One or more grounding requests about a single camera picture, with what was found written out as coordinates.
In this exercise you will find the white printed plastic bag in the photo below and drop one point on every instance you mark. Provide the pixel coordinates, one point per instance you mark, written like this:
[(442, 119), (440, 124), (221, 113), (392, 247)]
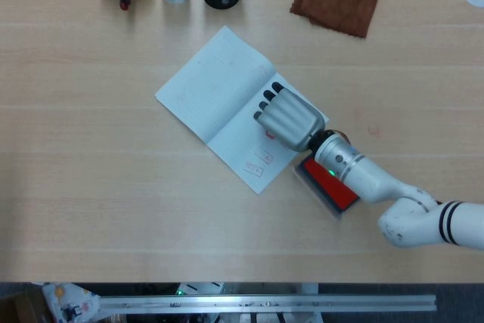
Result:
[(68, 302)]

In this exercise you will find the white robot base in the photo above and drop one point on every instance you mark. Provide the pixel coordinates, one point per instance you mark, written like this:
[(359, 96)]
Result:
[(200, 288)]

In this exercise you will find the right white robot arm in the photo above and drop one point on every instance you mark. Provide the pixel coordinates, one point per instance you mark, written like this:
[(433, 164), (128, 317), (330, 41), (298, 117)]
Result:
[(378, 183)]

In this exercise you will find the red ink pad case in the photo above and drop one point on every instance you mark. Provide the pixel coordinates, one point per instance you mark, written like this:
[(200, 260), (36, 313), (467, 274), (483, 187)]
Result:
[(332, 187)]

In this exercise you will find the open white lined notebook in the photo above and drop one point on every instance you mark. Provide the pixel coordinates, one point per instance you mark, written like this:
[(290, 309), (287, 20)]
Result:
[(215, 88)]

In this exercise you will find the aluminium rail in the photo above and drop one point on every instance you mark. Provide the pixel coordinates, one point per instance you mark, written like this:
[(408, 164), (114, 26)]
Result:
[(264, 304)]

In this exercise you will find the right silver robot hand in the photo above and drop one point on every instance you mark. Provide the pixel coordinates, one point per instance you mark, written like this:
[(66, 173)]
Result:
[(291, 118)]

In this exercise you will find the brown cardboard carton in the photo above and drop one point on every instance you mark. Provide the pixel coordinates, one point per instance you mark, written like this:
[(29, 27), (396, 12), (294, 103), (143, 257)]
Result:
[(19, 308)]

